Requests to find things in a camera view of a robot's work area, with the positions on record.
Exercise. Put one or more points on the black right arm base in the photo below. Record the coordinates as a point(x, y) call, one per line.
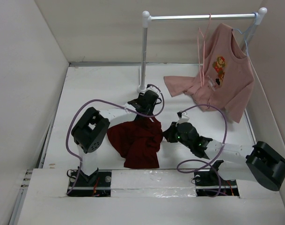
point(207, 184)

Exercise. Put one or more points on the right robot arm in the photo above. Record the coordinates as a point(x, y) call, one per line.
point(260, 162)

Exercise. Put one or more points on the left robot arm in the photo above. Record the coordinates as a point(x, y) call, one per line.
point(90, 130)

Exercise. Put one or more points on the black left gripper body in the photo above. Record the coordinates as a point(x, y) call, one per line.
point(149, 110)

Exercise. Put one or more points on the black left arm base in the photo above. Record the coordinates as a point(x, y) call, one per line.
point(97, 185)

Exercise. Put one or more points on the pink printed t shirt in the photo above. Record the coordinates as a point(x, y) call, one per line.
point(225, 81)

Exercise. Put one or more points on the blue wire hanger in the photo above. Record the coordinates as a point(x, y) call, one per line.
point(247, 32)

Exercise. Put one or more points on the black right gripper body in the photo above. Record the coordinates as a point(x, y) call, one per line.
point(179, 137)

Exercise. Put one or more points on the pink wire hanger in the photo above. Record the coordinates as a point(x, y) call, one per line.
point(201, 61)

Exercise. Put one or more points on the dark red t shirt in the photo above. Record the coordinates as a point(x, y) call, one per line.
point(137, 142)

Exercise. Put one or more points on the white metal clothes rack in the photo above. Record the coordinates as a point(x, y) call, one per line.
point(147, 19)

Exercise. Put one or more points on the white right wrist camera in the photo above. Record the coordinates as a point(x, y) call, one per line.
point(183, 117)

